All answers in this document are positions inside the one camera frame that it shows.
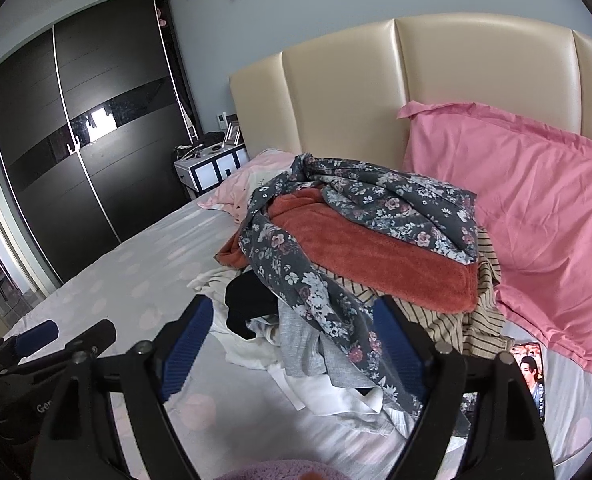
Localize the white bedside table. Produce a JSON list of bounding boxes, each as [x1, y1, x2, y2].
[[174, 144, 249, 200]]

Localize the striped beige shirt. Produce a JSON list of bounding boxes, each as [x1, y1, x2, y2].
[[321, 228, 513, 359]]

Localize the rust red towel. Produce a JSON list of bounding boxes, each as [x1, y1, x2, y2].
[[214, 186, 480, 316]]

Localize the polka dot bed sheet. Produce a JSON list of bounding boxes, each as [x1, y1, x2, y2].
[[0, 194, 592, 480]]

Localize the dark floral jeans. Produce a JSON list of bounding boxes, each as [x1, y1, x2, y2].
[[233, 154, 478, 418]]

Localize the white garment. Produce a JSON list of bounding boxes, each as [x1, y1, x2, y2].
[[188, 268, 394, 436]]

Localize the black garment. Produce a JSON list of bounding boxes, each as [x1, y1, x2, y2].
[[224, 271, 278, 340]]

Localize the purple fluffy sleeve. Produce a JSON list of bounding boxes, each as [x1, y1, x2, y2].
[[218, 460, 344, 480]]

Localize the light pink garment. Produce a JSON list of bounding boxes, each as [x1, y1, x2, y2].
[[198, 148, 295, 223]]

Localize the cream padded headboard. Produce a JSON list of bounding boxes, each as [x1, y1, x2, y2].
[[230, 13, 592, 168]]

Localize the photo frame on nightstand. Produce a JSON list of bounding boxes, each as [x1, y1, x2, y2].
[[223, 120, 242, 146]]

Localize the grey garment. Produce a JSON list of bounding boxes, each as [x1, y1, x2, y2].
[[278, 299, 374, 389]]

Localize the pink pillow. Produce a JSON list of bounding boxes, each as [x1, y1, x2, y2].
[[398, 102, 592, 374]]

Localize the black sliding wardrobe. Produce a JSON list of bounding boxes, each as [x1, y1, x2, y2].
[[0, 0, 200, 281]]

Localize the smartphone showing video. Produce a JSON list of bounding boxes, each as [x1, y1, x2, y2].
[[455, 340, 548, 438]]

